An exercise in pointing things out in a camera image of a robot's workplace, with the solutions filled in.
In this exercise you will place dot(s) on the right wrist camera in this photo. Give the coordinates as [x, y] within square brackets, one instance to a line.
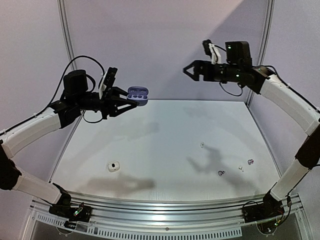
[212, 51]

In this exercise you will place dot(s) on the white earbud charging case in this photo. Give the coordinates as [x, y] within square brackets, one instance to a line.
[113, 166]

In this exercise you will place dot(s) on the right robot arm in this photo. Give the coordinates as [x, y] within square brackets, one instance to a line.
[264, 81]

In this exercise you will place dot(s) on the aluminium front rail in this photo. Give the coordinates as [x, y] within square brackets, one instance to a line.
[122, 219]

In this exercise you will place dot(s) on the left aluminium frame post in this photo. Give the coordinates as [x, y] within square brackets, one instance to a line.
[64, 22]

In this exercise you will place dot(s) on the right aluminium frame post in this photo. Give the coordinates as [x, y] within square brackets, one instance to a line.
[259, 14]

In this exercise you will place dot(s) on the aluminium frame post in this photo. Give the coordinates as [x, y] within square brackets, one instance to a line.
[259, 14]
[64, 22]

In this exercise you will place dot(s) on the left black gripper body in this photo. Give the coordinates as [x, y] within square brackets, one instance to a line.
[105, 103]

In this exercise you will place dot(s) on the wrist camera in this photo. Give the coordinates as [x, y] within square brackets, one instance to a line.
[107, 81]
[212, 51]

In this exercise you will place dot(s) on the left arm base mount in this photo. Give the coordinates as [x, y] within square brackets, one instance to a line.
[79, 213]

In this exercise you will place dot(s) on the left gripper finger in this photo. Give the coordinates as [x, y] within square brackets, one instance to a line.
[124, 108]
[119, 94]

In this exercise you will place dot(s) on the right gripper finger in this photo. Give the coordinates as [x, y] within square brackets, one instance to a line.
[194, 76]
[194, 65]

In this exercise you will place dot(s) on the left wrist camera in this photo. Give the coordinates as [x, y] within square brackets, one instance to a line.
[107, 81]

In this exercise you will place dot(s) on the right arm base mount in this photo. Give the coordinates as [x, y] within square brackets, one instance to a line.
[253, 211]

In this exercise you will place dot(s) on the purple earbud charging case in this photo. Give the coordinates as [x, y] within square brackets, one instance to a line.
[138, 94]

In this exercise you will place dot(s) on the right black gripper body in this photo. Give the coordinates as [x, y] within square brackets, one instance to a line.
[200, 70]

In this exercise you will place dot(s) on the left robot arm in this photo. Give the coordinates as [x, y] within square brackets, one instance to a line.
[76, 97]

